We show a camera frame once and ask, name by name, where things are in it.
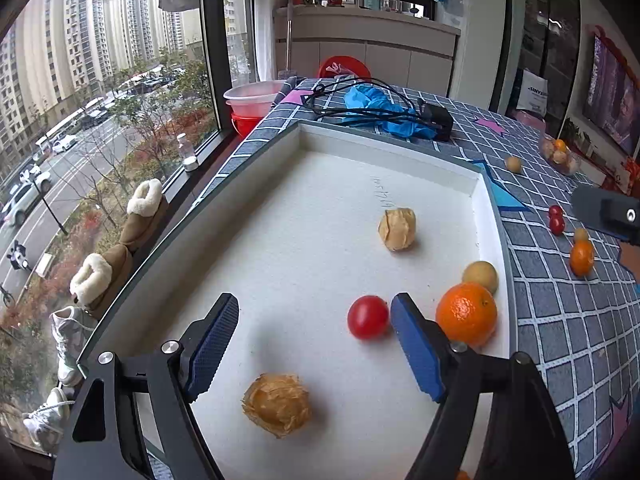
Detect brown kiwi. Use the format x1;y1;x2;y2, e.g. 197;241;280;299
461;260;499;295
504;156;522;174
574;228;589;242

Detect papery husk fruit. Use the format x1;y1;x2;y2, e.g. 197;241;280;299
242;374;311;439

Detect red cherry tomato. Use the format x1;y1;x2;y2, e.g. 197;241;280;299
347;295;390;340

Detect brown kiwi beside orange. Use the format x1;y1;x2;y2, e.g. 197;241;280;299
574;228;589;242

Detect red gift boxes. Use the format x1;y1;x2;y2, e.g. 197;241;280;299
600;157;639;196

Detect white sneaker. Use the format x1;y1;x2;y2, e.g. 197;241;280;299
50;306;96;387
23;387;74;455

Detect red tomato pair left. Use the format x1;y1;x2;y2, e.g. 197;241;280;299
548;214;565;236

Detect red tomato pair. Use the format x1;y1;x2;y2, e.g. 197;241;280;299
548;205;564;218
548;214;565;236

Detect red tomato pair right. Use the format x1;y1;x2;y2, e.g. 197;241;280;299
548;205;564;218

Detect glass bowl of fruit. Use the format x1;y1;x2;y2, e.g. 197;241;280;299
538;133;580;177

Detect checkered grey tablecloth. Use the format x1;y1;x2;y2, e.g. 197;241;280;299
144;75;639;480

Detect pink plastic stool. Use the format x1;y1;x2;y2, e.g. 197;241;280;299
512;110;546;133

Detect white shopping bag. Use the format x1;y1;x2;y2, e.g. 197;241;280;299
515;70;548;117

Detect brown fur boot near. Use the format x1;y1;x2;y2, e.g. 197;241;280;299
70;244;132;321

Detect brown fur boot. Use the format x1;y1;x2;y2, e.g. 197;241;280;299
70;244;132;321
119;178;168;252

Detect black power adapter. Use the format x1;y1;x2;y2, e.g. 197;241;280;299
418;99;454;142

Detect brown fur boot far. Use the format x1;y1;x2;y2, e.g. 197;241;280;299
119;178;168;252

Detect white cabinet counter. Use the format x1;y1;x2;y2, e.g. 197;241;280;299
291;6;460;96

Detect blue plastic gloves pile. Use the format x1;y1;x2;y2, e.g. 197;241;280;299
343;84;435;140

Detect white tray with green rim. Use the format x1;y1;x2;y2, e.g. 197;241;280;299
81;122;514;479

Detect small white bottle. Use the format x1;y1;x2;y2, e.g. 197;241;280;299
177;132;198;172

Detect red plastic stool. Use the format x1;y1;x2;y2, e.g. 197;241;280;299
317;55;371;79

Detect red plastic bucket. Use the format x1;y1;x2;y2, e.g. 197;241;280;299
231;113;262;139

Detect pink plastic basin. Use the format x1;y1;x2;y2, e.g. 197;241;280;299
224;80;284;118

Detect wall television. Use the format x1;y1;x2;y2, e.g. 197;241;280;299
584;32;639;155

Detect black cable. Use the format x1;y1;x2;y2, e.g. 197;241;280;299
301;77;432;126

